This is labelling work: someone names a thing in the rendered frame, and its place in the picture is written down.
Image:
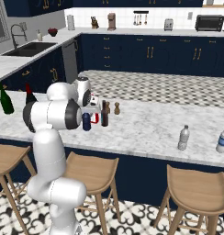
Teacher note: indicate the blue plastic bottle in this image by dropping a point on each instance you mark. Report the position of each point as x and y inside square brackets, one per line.
[86, 123]

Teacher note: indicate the dark red bowl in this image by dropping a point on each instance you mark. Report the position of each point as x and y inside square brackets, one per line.
[52, 31]

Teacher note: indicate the navy upper cupboard run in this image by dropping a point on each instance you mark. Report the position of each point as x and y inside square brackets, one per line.
[86, 3]

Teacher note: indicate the brown coffee machine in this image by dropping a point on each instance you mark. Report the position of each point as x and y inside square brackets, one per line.
[111, 21]

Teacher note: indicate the black toaster oven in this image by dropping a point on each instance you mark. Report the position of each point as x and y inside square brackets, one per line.
[209, 23]

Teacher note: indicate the brown bear jar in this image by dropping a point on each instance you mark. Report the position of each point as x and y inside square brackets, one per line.
[94, 23]

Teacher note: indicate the navy island base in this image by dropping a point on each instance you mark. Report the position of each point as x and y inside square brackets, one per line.
[141, 177]

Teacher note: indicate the small brown shaker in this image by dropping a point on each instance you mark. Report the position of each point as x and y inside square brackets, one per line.
[108, 106]
[117, 109]

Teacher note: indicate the dark red-capped glass bottle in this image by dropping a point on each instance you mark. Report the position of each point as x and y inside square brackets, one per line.
[30, 96]

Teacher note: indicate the rail with hanging tools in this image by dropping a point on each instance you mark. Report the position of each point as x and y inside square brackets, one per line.
[140, 17]

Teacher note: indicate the navy lower cupboard run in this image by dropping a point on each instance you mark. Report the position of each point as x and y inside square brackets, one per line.
[165, 55]

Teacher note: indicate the white soap dispenser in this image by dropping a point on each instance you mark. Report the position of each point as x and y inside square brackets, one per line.
[39, 36]

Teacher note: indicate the silver toaster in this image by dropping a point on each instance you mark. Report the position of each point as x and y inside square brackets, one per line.
[169, 24]

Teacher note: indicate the white wall socket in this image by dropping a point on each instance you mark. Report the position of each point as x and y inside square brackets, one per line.
[189, 15]

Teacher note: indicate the dark brown glass bottle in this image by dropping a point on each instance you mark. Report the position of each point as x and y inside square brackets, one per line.
[105, 116]

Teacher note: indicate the navy sink cupboard run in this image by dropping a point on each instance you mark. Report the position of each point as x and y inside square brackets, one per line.
[37, 73]

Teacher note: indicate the wooden bar stool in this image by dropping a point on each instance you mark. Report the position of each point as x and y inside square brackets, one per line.
[196, 191]
[92, 173]
[8, 159]

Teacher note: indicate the blue-labelled plastic bottle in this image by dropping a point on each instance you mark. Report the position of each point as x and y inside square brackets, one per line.
[223, 141]

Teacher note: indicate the metal spring tap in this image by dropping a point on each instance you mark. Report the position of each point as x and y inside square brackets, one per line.
[16, 33]

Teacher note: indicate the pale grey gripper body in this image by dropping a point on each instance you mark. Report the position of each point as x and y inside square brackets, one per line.
[95, 109]

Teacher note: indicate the green glass bottle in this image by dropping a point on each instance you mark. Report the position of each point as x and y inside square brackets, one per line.
[6, 102]

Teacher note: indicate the clear plastic bottle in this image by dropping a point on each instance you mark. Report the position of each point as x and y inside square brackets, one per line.
[183, 139]

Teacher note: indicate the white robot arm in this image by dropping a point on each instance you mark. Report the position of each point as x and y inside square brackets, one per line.
[52, 159]

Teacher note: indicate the wooden wall shelf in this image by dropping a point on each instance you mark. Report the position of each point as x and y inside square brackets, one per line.
[215, 5]

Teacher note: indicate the grey dishwasher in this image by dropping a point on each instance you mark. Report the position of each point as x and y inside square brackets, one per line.
[69, 59]

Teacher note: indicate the dark sink basin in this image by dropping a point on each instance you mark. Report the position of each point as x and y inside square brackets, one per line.
[29, 49]

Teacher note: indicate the white paper towel roll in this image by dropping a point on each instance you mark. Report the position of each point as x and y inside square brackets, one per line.
[70, 22]

